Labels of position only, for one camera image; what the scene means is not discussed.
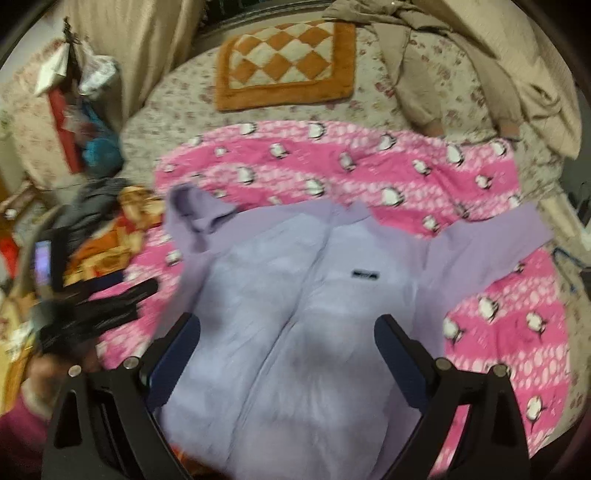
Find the white hanging bag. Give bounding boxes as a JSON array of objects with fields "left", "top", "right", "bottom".
[{"left": 34, "top": 43, "right": 69, "bottom": 96}]

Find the grey dark garment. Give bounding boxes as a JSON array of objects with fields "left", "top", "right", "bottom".
[{"left": 52, "top": 177, "right": 130, "bottom": 253}]

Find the floral bed quilt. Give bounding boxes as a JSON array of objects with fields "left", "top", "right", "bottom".
[{"left": 121, "top": 28, "right": 590, "bottom": 449}]

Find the left hand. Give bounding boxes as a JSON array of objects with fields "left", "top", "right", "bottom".
[{"left": 20, "top": 350, "right": 101, "bottom": 420}]

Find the orange yellow satin cloth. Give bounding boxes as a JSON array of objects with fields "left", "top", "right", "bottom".
[{"left": 63, "top": 185, "right": 164, "bottom": 286}]

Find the pink penguin blanket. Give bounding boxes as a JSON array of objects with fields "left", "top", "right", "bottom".
[{"left": 94, "top": 120, "right": 574, "bottom": 476}]

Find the beige garment on bed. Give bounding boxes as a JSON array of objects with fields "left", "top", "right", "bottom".
[{"left": 324, "top": 1, "right": 523, "bottom": 140}]

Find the orange checkered cushion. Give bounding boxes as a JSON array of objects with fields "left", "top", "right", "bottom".
[{"left": 215, "top": 20, "right": 356, "bottom": 112}]

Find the cream quilted blanket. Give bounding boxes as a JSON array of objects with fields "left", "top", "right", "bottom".
[{"left": 415, "top": 0, "right": 582, "bottom": 159}]

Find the red hanging item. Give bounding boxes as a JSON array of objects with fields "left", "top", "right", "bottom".
[{"left": 47, "top": 88, "right": 84, "bottom": 174}]

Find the lavender purple jacket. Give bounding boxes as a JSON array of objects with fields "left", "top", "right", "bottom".
[{"left": 160, "top": 184, "right": 551, "bottom": 479}]

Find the blue plastic bag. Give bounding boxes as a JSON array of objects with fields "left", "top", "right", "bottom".
[{"left": 82, "top": 101, "right": 124, "bottom": 178}]

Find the beige curtain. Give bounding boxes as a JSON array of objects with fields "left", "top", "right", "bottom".
[{"left": 63, "top": 0, "right": 205, "bottom": 131}]

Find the magenta sleeve forearm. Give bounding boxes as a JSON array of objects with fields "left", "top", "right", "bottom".
[{"left": 1, "top": 394, "right": 49, "bottom": 479}]

